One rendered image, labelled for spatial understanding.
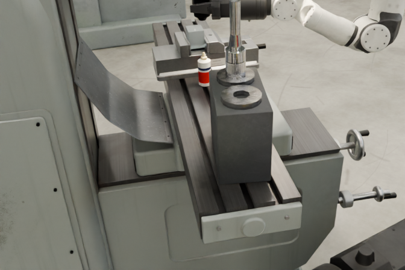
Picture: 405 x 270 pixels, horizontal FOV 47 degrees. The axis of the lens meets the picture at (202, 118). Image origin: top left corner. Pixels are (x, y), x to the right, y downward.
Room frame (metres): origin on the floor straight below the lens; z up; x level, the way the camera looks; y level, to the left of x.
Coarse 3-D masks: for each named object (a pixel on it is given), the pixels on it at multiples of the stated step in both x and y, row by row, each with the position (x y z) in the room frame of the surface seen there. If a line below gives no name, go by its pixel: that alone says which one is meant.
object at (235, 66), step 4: (228, 56) 0.98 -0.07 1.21; (240, 56) 0.97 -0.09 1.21; (244, 56) 0.98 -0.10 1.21; (228, 60) 0.98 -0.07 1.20; (232, 60) 0.97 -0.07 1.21; (236, 60) 0.97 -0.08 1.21; (240, 60) 0.97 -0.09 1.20; (244, 60) 0.98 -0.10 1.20; (228, 64) 0.98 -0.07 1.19; (232, 64) 0.97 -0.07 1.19; (236, 64) 0.97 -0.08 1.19; (240, 64) 0.97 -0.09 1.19; (244, 64) 0.98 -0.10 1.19; (228, 68) 0.98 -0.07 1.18; (232, 68) 0.97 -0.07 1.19; (236, 68) 0.97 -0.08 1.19; (240, 68) 0.97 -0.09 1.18; (244, 68) 0.98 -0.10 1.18; (228, 72) 0.98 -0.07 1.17; (232, 72) 0.97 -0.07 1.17; (236, 72) 0.97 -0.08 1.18; (240, 72) 0.97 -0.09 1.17; (244, 72) 0.98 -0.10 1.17; (228, 76) 0.98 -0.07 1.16; (232, 76) 0.97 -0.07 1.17; (236, 76) 0.97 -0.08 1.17; (240, 76) 0.97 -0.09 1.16
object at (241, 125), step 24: (216, 72) 1.03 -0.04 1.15; (216, 96) 0.91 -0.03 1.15; (240, 96) 0.91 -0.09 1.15; (264, 96) 0.90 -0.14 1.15; (216, 120) 0.84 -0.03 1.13; (240, 120) 0.83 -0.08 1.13; (264, 120) 0.84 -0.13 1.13; (216, 144) 0.86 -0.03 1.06; (240, 144) 0.83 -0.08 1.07; (264, 144) 0.84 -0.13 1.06; (216, 168) 0.89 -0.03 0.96; (240, 168) 0.83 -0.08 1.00; (264, 168) 0.84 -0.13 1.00
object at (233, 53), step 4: (228, 48) 0.99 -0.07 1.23; (240, 48) 0.99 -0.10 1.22; (244, 48) 0.99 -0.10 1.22; (228, 52) 0.98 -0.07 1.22; (232, 52) 0.97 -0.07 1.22; (236, 52) 0.97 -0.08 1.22; (240, 52) 0.97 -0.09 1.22; (244, 52) 0.98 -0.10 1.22; (232, 56) 0.97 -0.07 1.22; (236, 56) 0.97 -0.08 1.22
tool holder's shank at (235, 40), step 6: (234, 0) 0.99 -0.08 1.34; (234, 6) 0.98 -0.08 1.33; (234, 12) 0.98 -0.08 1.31; (234, 18) 0.98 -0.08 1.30; (234, 24) 0.98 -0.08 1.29; (234, 30) 0.98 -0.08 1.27; (234, 36) 0.98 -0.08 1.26; (240, 36) 0.99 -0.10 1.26; (228, 42) 0.99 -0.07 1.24; (234, 42) 0.98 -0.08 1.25; (240, 42) 0.98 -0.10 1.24; (234, 48) 0.98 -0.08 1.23
